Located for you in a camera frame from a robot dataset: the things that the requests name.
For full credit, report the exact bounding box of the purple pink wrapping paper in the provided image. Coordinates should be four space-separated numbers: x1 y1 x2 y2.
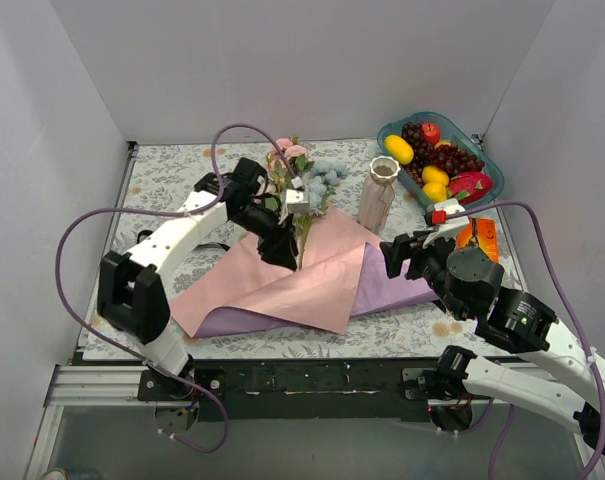
170 207 436 338

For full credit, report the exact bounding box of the pink rose stem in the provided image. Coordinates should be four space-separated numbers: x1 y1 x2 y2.
266 136 311 267

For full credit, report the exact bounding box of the black gold-lettered ribbon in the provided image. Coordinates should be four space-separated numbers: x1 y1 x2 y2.
136 229 230 251

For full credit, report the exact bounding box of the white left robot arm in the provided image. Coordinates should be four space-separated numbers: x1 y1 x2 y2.
97 158 308 400

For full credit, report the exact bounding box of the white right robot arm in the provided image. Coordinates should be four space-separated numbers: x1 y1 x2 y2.
380 233 605 456

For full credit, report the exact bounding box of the white ribbed ceramic vase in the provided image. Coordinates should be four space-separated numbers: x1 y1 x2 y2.
357 156 400 234

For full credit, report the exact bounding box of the orange razor package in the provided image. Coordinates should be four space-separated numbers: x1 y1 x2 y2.
456 218 499 263

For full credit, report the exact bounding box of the yellow lemon lower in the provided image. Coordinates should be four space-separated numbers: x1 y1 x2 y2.
422 181 448 203

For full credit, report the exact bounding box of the yellow lemon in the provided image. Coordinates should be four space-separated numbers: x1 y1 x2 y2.
422 165 450 187
422 181 448 203

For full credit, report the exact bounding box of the floral tablecloth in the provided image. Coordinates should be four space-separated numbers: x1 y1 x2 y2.
82 139 523 362

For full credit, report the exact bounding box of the yellow lemon upper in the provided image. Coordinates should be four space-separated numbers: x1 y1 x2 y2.
422 165 450 187

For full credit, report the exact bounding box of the red dragon fruit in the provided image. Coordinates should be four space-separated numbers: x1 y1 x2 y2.
448 171 494 205

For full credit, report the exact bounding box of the blue hydrangea stem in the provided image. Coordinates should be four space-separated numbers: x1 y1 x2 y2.
296 160 349 231

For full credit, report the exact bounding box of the teal plastic fruit basket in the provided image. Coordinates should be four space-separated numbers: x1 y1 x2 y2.
377 111 504 209

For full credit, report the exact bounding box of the dark red grape bunch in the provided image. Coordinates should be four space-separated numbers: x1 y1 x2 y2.
401 122 485 181

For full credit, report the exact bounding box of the yellow mango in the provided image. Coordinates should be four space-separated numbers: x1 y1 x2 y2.
384 134 415 166

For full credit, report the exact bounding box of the small orange fruit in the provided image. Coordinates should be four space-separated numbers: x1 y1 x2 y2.
434 141 452 150

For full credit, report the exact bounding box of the red apple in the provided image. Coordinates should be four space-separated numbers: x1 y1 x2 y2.
421 122 441 145

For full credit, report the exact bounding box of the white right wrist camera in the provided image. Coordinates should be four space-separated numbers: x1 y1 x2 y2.
423 198 469 248

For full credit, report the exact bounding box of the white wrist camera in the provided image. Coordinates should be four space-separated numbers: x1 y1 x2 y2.
281 176 310 216
423 198 469 248

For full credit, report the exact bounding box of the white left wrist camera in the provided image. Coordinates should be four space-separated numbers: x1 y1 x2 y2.
281 176 310 216

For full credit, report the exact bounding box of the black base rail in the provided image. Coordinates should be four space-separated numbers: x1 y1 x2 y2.
137 355 488 421

